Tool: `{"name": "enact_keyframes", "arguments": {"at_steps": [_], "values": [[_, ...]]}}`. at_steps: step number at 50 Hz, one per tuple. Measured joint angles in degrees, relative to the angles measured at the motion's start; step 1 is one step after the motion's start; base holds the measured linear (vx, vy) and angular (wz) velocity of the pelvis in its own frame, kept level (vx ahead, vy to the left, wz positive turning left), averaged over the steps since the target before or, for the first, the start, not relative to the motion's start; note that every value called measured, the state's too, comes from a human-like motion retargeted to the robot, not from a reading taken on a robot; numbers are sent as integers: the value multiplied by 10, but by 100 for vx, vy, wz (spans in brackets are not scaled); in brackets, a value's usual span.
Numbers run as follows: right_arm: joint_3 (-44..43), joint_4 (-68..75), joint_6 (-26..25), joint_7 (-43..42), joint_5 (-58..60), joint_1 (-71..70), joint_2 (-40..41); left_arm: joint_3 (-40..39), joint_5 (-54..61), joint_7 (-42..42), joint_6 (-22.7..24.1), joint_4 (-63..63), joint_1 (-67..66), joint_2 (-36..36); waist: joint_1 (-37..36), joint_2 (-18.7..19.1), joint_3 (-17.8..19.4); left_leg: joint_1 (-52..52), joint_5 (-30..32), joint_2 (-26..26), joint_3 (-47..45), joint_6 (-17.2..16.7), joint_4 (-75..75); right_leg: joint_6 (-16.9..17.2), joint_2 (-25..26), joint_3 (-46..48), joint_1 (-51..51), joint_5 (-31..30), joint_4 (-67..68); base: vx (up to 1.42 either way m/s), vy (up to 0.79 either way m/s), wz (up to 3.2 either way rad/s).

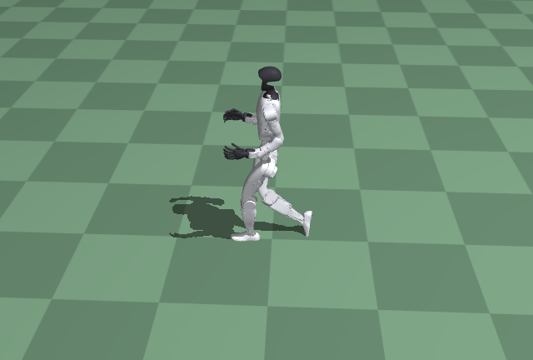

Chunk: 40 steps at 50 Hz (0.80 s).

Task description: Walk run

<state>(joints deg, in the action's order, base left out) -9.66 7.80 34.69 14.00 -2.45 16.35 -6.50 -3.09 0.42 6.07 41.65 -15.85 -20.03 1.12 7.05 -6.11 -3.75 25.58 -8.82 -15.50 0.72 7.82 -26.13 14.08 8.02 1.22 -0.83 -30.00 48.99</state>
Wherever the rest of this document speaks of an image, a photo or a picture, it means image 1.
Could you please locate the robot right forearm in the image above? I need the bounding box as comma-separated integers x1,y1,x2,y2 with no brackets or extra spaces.
245,114,257,125

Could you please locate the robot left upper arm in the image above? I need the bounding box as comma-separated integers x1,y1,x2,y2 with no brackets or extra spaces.
263,104,284,143

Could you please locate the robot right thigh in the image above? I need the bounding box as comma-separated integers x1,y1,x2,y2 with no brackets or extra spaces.
253,158,276,204

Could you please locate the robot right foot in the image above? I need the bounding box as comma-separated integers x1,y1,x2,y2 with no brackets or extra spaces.
302,211,312,237

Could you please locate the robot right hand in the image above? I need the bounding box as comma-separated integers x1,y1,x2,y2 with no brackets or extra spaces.
223,108,252,122

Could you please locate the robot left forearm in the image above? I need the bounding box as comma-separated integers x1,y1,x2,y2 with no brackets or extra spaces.
249,138,282,159

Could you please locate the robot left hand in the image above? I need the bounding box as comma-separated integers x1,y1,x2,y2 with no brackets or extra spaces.
223,143,256,160

